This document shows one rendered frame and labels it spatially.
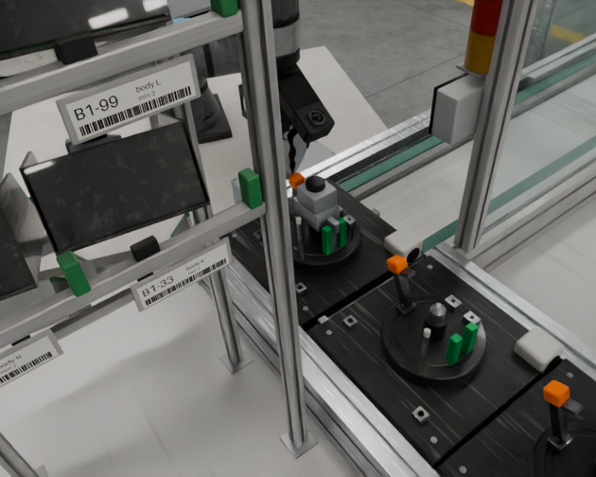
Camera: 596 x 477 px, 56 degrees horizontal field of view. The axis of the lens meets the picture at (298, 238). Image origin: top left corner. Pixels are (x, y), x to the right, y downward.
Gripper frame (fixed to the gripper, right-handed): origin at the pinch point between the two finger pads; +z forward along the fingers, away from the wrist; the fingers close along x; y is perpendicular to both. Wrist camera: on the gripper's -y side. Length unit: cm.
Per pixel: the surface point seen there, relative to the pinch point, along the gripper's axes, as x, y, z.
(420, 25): -240, 195, 107
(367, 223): -9.2, -8.2, 10.3
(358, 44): -189, 201, 107
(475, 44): -16.6, -18.0, -22.4
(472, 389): 1.1, -40.0, 10.3
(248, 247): 9.6, -0.1, 10.3
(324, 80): -47, 52, 21
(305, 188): 1.4, -5.6, -1.2
